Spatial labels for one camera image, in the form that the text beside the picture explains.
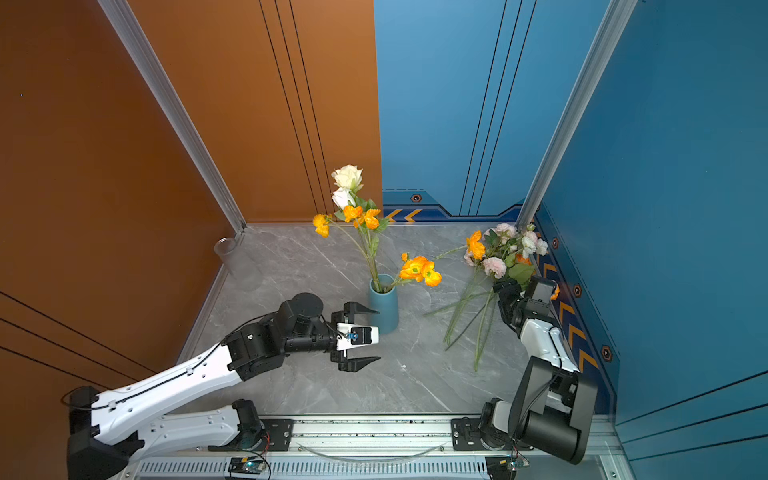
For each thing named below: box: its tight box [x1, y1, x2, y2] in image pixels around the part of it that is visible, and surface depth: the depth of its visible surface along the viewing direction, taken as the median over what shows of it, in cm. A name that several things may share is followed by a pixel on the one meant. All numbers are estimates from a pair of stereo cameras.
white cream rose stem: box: [331, 164, 379, 292], surface depth 71 cm
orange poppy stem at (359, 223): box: [312, 205, 382, 292], surface depth 72 cm
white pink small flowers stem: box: [521, 224, 549, 259], surface depth 104 cm
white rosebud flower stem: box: [332, 187, 380, 292], surface depth 69 cm
